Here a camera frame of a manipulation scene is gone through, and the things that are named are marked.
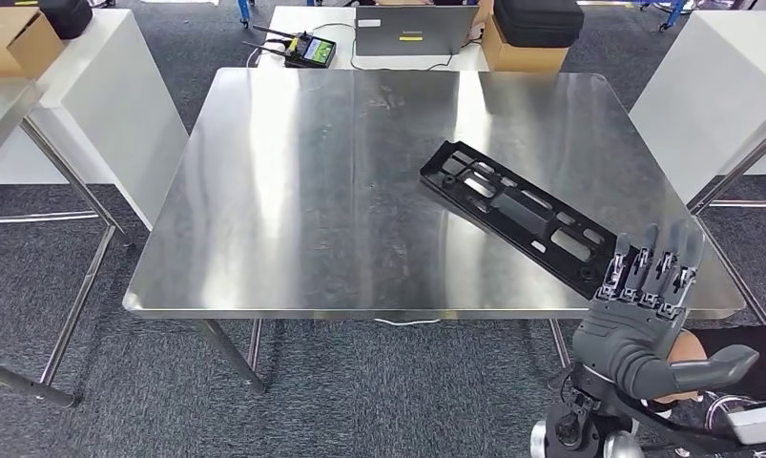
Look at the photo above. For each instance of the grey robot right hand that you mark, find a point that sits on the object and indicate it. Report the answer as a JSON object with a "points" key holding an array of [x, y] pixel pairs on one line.
{"points": [[629, 347]]}

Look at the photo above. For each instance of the black plastic plate bracket part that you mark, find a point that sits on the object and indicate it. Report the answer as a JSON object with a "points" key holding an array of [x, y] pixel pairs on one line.
{"points": [[521, 208]]}

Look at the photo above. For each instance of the blue steel shelf rack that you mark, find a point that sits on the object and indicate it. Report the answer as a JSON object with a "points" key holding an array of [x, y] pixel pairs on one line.
{"points": [[673, 14], [245, 9]]}

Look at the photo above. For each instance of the stainless steel workbench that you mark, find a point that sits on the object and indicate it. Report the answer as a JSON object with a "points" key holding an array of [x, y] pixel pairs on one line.
{"points": [[325, 189]]}

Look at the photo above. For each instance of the white panel table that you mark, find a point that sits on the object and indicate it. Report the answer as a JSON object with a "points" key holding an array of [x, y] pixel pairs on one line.
{"points": [[711, 107]]}

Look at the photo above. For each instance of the brown cardboard box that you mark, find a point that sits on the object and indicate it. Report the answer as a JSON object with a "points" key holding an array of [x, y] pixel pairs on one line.
{"points": [[521, 58], [13, 44]]}

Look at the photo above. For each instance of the black fabric case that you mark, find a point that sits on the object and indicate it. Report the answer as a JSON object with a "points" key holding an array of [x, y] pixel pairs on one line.
{"points": [[66, 16], [537, 22]]}

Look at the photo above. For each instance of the grey laptop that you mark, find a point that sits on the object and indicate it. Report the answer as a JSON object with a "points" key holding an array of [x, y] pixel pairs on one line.
{"points": [[414, 31]]}

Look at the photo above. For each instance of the white desk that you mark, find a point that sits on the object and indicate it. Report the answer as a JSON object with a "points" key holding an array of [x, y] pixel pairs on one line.
{"points": [[344, 62]]}

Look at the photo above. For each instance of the black remote controller with screen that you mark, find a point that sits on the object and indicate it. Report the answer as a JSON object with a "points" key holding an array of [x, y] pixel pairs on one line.
{"points": [[310, 50]]}

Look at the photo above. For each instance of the stainless steel table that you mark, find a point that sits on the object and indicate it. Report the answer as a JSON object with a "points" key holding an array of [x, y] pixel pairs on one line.
{"points": [[3, 114]]}

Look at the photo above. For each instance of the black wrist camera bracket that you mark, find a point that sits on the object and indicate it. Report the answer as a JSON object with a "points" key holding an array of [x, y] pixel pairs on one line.
{"points": [[679, 430]]}

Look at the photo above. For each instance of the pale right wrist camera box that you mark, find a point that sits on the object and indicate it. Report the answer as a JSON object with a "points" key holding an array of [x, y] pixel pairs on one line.
{"points": [[758, 423]]}

